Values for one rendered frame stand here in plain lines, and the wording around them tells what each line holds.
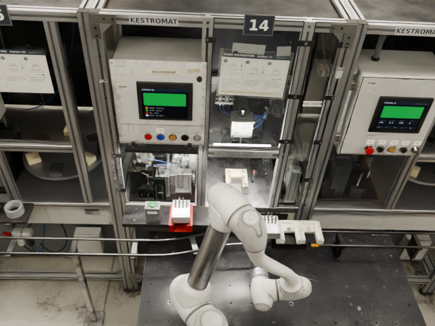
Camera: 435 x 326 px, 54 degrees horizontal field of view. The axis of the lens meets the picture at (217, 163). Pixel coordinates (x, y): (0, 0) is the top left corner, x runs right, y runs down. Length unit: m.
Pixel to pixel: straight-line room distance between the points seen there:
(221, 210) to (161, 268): 0.86
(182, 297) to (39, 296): 1.49
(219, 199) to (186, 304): 0.59
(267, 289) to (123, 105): 1.11
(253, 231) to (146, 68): 0.83
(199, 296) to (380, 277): 1.11
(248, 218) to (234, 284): 0.87
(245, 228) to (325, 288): 1.00
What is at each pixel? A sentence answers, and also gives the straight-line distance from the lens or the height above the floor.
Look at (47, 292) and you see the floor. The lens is 3.36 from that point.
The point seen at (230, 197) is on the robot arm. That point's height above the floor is 1.49.
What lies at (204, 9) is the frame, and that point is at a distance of 1.94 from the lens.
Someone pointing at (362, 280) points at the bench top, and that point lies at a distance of 2.63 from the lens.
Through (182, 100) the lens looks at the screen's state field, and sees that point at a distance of 1.96.
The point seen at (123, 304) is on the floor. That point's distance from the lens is 3.19.
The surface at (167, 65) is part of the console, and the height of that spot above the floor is 1.82.
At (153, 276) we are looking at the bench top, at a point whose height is 0.68.
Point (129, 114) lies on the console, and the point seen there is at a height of 1.55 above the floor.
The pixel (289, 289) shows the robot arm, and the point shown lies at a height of 0.98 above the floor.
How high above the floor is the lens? 2.74
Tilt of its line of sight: 42 degrees down
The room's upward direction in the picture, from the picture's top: 4 degrees clockwise
